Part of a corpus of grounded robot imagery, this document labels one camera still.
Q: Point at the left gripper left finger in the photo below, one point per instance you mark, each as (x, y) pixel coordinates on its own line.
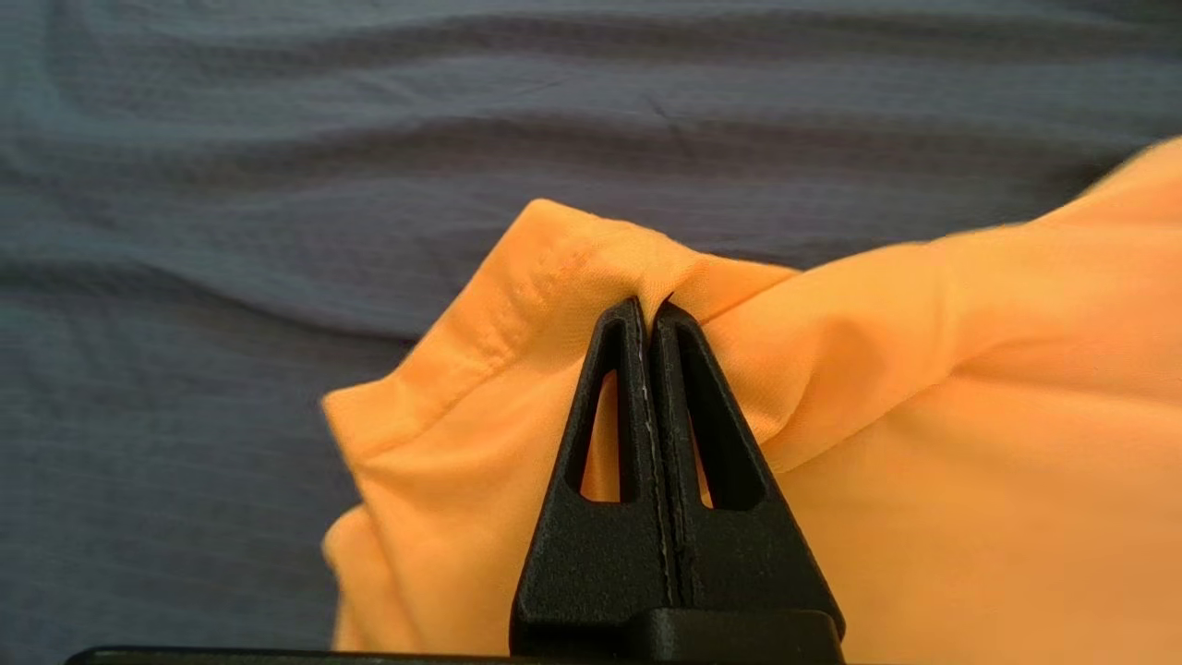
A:
(591, 573)

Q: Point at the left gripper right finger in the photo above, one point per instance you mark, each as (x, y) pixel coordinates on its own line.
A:
(748, 573)

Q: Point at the yellow t-shirt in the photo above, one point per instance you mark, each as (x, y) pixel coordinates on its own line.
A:
(923, 416)

